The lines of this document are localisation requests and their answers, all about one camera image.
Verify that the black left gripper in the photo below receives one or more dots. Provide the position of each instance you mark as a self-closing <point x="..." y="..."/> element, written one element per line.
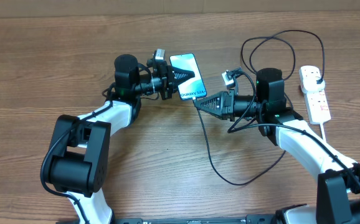
<point x="168" y="74"/>

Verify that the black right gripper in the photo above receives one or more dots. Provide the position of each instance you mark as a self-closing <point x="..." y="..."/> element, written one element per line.
<point x="225" y="109"/>

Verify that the Samsung Galaxy smartphone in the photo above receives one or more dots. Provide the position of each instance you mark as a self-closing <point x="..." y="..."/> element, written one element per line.
<point x="190" y="84"/>

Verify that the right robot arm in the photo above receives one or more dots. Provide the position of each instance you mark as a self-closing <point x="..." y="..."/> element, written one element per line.
<point x="337" y="176"/>

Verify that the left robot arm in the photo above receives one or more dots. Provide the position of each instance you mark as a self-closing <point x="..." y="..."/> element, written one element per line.
<point x="75" y="166"/>

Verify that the white charger plug adapter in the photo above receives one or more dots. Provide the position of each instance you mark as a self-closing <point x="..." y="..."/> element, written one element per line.
<point x="311" y="85"/>

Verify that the white power strip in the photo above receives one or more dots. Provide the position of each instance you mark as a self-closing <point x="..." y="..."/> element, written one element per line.
<point x="316" y="103"/>

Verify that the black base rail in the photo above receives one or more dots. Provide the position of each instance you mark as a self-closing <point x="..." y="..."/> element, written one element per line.
<point x="192" y="221"/>

